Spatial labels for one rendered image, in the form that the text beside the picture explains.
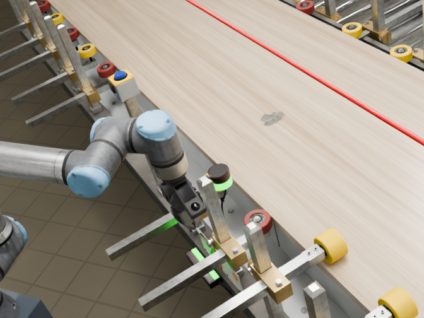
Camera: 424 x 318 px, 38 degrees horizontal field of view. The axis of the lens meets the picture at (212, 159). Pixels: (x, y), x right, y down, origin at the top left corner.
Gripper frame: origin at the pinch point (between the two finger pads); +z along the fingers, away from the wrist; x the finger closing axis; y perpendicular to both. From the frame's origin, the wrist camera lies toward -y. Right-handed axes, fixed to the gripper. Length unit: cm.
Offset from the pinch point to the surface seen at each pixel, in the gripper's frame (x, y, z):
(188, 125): -25, 57, 10
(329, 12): -115, 89, 16
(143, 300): 21.4, -0.7, 14.4
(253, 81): -58, 62, 10
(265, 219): -20.3, -2.6, 9.6
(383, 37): -115, 54, 16
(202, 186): -6.3, 1.9, -10.0
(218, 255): -3.6, -1.0, 14.3
